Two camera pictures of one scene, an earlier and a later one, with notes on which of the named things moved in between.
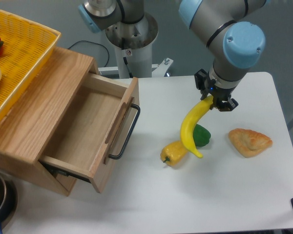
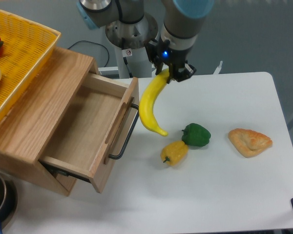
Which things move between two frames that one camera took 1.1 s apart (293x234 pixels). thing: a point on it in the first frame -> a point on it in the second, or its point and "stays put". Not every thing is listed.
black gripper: (203, 83) -> (161, 52)
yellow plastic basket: (27, 44) stays put
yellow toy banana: (189, 120) -> (148, 95)
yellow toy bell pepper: (172, 153) stays put
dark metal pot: (3, 202) stays put
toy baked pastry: (248, 142) stays put
